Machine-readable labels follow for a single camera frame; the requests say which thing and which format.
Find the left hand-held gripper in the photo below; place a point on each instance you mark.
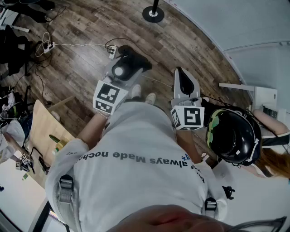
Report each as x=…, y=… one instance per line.
x=106, y=95

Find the white power strip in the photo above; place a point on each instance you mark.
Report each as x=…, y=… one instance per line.
x=48, y=47
x=112, y=53

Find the person's left white shoe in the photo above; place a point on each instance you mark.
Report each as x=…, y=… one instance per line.
x=136, y=91

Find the green bottle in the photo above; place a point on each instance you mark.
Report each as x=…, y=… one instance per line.
x=55, y=138

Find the white cabinet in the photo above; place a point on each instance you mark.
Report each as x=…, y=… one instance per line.
x=265, y=95

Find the black stand with round base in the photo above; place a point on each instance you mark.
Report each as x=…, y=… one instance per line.
x=158, y=18

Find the person's right white shoe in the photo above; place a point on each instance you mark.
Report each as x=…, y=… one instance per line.
x=150, y=98

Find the person's right forearm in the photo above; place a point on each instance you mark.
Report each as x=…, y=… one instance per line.
x=187, y=145

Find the black helmet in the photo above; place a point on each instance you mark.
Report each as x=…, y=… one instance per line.
x=233, y=136

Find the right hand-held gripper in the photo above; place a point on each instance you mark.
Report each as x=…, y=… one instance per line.
x=190, y=117

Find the person's white shoe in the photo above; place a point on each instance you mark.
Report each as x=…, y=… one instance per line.
x=150, y=98
x=136, y=91

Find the person's white printed shirt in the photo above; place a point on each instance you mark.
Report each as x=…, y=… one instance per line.
x=136, y=181

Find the wooden table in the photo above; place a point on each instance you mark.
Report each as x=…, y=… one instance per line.
x=45, y=127

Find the white desk frame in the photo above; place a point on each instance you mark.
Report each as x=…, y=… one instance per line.
x=10, y=18

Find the small black device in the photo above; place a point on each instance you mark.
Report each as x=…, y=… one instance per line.
x=228, y=192

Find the person's left forearm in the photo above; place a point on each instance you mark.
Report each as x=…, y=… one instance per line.
x=93, y=129

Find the clear eyeglasses frame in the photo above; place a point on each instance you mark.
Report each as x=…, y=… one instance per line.
x=260, y=222

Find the person's face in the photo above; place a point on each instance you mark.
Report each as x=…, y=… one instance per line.
x=170, y=219

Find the black chair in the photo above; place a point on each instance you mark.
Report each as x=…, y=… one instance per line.
x=11, y=52

